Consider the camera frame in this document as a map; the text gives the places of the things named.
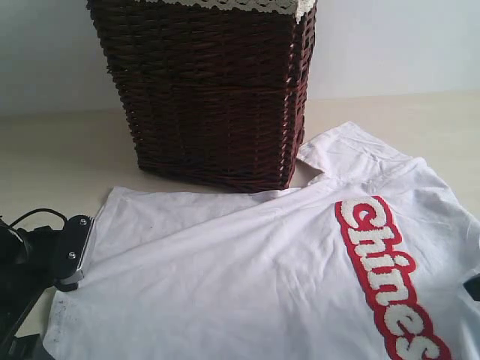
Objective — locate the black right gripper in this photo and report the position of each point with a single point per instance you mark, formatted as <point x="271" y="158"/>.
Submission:
<point x="472" y="286"/>

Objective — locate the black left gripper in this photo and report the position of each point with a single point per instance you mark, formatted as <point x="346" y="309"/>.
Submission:
<point x="25" y="274"/>

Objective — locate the dark brown wicker basket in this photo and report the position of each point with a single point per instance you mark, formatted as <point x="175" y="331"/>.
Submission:
<point x="212" y="97"/>

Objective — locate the cream lace basket liner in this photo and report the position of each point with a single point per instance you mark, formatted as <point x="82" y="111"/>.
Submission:
<point x="294" y="8"/>

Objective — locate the white t-shirt red lettering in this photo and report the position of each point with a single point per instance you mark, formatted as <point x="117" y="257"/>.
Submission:
<point x="367" y="261"/>

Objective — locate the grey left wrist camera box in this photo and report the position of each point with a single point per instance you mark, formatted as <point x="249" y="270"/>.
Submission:
<point x="73" y="253"/>

